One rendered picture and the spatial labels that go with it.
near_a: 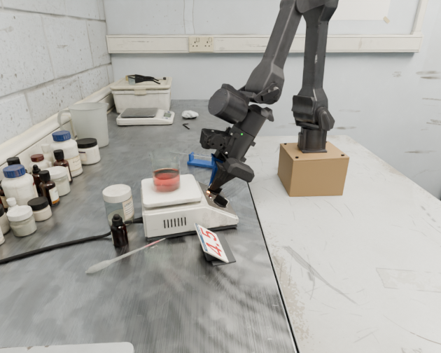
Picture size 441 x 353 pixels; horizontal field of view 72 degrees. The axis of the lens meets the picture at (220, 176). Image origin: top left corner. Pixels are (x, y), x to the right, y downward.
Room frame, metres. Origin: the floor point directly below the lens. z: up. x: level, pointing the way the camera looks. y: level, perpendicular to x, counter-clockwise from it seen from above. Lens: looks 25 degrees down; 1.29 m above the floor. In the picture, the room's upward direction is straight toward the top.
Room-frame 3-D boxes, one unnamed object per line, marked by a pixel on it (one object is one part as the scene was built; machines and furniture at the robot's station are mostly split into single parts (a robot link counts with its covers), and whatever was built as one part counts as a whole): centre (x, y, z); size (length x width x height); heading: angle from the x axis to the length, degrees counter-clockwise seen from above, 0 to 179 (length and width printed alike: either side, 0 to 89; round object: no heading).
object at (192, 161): (0.92, 0.06, 0.92); 0.10 x 0.03 x 0.04; 69
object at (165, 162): (0.58, 0.11, 1.03); 0.07 x 0.06 x 0.08; 11
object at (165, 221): (0.59, 0.08, 0.94); 0.22 x 0.13 x 0.08; 105
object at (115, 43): (2.01, -0.28, 1.23); 1.90 x 0.06 x 0.10; 93
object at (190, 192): (0.59, 0.11, 0.98); 0.12 x 0.12 x 0.01; 15
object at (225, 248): (0.49, 0.01, 0.92); 0.09 x 0.06 x 0.04; 16
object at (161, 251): (0.47, 0.12, 0.91); 0.06 x 0.06 x 0.02
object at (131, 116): (1.48, 0.36, 0.92); 0.26 x 0.19 x 0.05; 94
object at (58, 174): (0.73, 0.43, 0.93); 0.06 x 0.06 x 0.07
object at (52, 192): (0.67, 0.42, 0.94); 0.04 x 0.04 x 0.09
